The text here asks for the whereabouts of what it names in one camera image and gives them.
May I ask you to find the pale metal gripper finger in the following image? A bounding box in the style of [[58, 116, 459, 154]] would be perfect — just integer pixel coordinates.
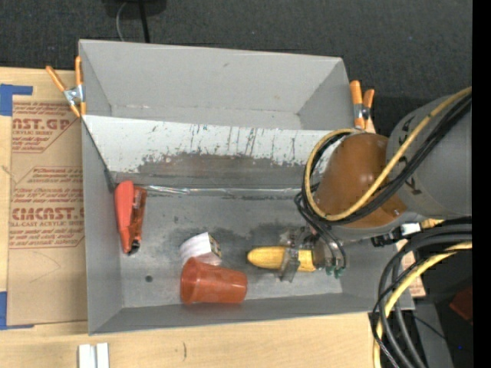
[[281, 230, 308, 251], [278, 248, 302, 283]]

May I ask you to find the yellow toy corn cob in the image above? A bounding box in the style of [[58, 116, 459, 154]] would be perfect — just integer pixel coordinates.
[[246, 245, 319, 273]]

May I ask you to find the orange plastic cup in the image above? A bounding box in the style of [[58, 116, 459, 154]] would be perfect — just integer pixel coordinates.
[[180, 257, 249, 306]]

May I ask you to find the small white box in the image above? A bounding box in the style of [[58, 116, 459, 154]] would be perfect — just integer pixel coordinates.
[[179, 232, 225, 267]]

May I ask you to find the grey metal bin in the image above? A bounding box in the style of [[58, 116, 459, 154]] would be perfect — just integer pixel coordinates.
[[77, 39, 416, 336]]

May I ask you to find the orange-red plastic tool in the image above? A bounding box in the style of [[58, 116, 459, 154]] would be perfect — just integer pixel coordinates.
[[113, 179, 148, 256]]

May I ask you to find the brown cardboard board, red print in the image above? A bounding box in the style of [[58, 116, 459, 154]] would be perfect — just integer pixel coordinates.
[[0, 66, 90, 331]]

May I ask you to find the black cylinder on white bracket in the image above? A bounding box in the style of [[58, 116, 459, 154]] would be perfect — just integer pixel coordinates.
[[371, 222, 422, 248]]

